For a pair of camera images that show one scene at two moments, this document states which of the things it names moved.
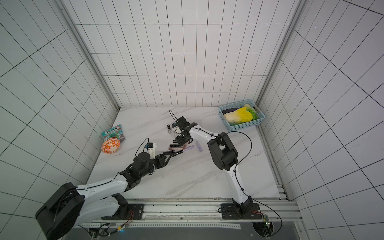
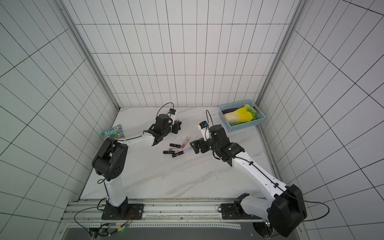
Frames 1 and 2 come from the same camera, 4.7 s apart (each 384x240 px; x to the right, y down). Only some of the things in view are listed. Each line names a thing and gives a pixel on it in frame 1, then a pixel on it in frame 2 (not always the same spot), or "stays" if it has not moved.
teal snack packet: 115,132 stays
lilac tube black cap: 188,148 stays
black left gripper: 161,160 → 176,125
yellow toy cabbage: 243,115 stays
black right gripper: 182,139 → 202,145
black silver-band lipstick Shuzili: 178,152 stays
